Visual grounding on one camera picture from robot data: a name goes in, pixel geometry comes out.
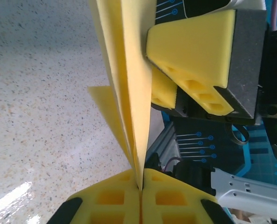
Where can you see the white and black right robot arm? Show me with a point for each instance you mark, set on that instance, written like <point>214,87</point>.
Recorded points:
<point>245,191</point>

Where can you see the yellow cloth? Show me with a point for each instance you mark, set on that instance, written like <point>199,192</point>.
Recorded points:
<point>131,93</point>

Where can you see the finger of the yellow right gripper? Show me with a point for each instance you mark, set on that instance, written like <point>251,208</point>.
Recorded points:
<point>189,46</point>
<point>164,91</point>

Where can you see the long aluminium mounting rail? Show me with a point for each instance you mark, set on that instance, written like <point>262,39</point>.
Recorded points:
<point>168,142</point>

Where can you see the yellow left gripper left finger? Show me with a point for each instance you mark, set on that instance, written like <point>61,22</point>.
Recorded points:
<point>110,203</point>

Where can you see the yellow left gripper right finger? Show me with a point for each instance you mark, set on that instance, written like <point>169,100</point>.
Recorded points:
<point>171,200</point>

